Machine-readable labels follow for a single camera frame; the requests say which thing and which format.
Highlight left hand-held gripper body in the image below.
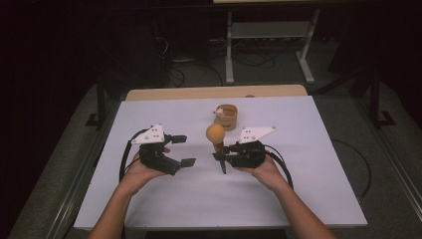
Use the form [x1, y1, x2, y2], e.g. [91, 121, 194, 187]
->
[130, 122, 182, 176]

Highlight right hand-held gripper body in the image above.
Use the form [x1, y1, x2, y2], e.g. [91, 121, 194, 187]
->
[228, 125, 278, 169]

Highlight orange ball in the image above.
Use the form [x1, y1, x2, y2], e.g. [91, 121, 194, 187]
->
[205, 122, 228, 175]

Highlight tan bear pen holder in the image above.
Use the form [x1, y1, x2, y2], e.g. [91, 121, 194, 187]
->
[213, 104, 239, 131]

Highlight person's left hand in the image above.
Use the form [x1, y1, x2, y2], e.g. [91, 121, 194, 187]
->
[117, 152, 164, 196]

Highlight person's right hand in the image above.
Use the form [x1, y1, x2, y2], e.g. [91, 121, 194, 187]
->
[233, 154, 287, 193]

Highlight white table mat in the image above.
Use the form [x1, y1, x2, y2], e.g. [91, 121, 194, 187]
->
[73, 95, 368, 231]

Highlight black metal stand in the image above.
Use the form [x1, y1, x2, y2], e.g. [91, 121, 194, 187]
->
[85, 74, 108, 130]
[367, 68, 397, 128]

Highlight grey metal shelf stand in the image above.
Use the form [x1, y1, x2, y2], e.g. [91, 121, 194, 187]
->
[224, 9, 321, 86]

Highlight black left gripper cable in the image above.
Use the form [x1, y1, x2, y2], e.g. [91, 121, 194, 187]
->
[118, 128, 151, 183]

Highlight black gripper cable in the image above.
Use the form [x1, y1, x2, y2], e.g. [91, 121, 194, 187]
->
[118, 128, 151, 183]
[263, 143, 295, 191]

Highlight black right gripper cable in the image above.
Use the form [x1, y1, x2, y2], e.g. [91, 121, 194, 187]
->
[263, 143, 295, 191]

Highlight aluminium frame rail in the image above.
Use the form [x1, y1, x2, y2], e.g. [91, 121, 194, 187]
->
[43, 99, 123, 239]
[351, 96, 422, 213]

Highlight tangled black floor cables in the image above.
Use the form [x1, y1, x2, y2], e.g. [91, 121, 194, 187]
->
[232, 51, 277, 70]

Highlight thin black floor cable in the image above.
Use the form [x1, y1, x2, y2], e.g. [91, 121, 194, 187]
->
[331, 138, 372, 200]

